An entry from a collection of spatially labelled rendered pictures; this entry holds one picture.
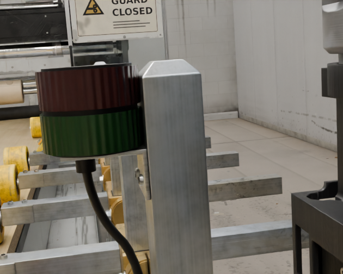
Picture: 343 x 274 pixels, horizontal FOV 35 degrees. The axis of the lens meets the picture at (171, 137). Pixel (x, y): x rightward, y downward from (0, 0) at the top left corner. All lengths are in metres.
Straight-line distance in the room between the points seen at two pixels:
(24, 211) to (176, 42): 8.57
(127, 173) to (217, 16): 9.01
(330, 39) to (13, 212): 0.72
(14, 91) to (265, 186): 2.12
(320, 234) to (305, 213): 0.02
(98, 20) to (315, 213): 2.64
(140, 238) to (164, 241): 0.26
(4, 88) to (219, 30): 6.96
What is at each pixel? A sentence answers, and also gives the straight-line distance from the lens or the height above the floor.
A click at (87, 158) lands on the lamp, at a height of 1.12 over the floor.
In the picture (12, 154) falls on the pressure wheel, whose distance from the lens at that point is 1.36.
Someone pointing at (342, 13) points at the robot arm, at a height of 1.19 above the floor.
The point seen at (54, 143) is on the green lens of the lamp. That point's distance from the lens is 0.31.
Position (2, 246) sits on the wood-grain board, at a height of 0.90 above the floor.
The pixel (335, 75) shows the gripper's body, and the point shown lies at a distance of 0.21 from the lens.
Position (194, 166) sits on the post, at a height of 1.11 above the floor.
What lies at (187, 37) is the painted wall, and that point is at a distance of 9.41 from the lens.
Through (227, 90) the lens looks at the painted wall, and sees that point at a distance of 9.58.
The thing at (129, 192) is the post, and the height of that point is 1.04.
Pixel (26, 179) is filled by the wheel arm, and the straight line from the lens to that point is 1.12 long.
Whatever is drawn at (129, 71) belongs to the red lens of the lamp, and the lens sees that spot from 0.31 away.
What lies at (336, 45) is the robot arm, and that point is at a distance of 0.21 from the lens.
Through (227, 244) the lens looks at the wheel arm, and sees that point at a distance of 0.66.
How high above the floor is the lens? 1.18
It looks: 9 degrees down
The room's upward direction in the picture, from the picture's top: 4 degrees counter-clockwise
